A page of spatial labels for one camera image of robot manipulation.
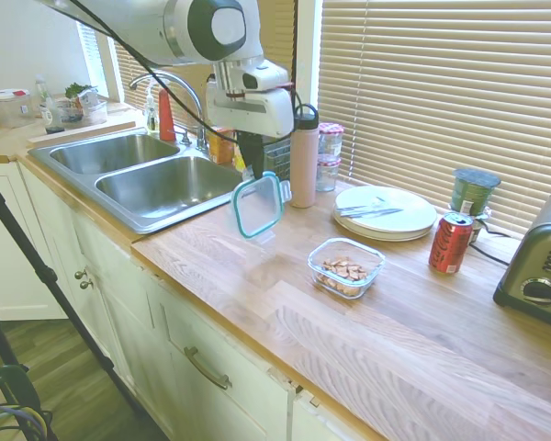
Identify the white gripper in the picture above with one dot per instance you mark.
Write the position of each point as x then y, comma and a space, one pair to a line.
257, 112

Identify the clear lid with teal rim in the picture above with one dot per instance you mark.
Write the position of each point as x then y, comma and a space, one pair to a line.
257, 206

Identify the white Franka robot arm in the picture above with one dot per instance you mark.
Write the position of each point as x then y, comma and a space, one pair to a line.
165, 27

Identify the glass jar red checked lid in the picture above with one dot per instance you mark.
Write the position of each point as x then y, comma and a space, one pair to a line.
331, 140
327, 177

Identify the square glass food container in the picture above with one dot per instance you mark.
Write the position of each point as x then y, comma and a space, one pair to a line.
372, 262

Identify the clear plastic food tub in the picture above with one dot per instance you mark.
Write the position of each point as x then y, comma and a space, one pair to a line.
87, 115

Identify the plastic container white lid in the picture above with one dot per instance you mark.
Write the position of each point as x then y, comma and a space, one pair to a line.
9, 110

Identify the orange cardboard box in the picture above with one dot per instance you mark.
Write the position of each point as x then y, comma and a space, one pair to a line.
220, 147

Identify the pink water bottle black cap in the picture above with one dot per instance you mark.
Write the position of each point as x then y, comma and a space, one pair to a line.
303, 161

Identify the chrome kitchen faucet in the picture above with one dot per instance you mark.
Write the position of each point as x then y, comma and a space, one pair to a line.
197, 115

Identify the chrome sink side sprayer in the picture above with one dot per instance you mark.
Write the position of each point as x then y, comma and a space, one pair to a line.
183, 138

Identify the red spray bottle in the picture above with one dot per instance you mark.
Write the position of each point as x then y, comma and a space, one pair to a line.
166, 117

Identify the medium beige window blind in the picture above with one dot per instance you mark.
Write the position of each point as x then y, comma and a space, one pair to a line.
193, 78

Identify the clear soap dispenser bottle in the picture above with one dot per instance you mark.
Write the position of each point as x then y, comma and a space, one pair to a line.
151, 115

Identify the white window mullion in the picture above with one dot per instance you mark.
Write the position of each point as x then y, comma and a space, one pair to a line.
308, 55

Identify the stainless steel double sink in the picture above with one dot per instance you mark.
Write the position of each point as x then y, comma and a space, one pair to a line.
133, 193

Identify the silver table knife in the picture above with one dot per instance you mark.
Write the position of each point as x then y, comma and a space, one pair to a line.
376, 212
367, 203

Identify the brown nut pieces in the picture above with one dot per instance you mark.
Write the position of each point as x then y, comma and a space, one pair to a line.
342, 272

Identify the white round plate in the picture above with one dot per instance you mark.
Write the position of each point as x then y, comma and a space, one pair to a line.
385, 235
413, 211

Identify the green leafy herbs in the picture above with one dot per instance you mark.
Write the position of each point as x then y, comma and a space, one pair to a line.
75, 88

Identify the narrow white window blind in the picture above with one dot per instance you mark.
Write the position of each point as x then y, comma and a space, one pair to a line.
89, 55

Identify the wide beige window blind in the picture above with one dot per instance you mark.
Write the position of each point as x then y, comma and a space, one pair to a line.
441, 92

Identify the clear bottle dark base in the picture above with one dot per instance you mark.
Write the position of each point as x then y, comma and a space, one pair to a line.
50, 115

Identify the round metal cabinet knob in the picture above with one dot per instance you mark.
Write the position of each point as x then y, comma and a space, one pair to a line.
87, 284
79, 275

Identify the red Coca-Cola can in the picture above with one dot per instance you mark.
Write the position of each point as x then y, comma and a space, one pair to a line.
450, 245

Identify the cream kitchen cabinet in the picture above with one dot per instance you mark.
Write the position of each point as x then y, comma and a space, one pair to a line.
165, 358

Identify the green plastic tub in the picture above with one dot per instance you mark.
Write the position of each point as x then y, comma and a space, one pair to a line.
476, 190

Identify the clear lidded plastic tub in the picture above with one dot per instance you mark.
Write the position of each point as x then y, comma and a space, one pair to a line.
480, 227

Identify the stainless steel toaster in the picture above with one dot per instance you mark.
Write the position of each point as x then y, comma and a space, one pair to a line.
539, 257

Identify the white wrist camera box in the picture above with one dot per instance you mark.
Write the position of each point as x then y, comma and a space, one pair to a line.
268, 78

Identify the black camera tripod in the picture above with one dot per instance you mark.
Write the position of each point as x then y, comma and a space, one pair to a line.
46, 275

